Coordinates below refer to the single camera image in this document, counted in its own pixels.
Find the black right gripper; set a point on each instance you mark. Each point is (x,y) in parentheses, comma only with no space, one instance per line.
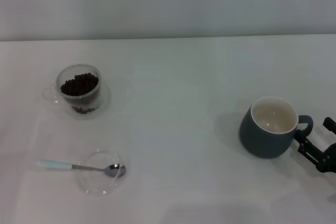
(329,162)

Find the dark teal ceramic mug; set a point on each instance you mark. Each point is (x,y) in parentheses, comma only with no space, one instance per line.
(262,140)

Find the clear glass lid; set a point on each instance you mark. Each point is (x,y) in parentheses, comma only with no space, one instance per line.
(99,184)

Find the double-walled glass cup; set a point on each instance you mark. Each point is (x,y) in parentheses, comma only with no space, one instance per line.
(78,103)

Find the coffee beans pile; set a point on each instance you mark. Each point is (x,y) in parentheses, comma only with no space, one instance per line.
(78,85)

